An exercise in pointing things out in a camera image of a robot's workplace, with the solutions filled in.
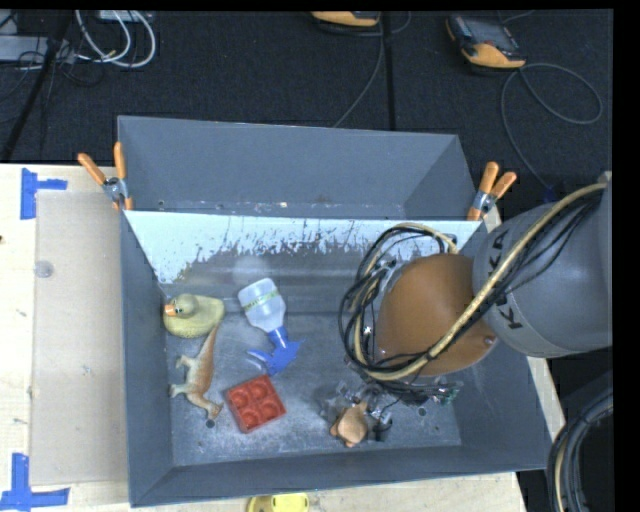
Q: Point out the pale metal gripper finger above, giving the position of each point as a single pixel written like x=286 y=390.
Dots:
x=339 y=400
x=381 y=425

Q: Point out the tan toy animal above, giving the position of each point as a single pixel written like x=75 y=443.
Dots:
x=351 y=426

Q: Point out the red toy building block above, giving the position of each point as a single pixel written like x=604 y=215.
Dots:
x=255 y=403

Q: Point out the clear spray bottle blue nozzle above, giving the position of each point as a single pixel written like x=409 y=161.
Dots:
x=264 y=306

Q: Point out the orange toy dinosaur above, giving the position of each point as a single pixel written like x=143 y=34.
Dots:
x=201 y=372

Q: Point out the yellow rubber duck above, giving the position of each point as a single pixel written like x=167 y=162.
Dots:
x=196 y=316

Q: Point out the grey metal bin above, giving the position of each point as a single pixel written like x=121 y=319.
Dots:
x=280 y=165

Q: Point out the pale wood flat board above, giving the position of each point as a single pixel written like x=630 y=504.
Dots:
x=75 y=325

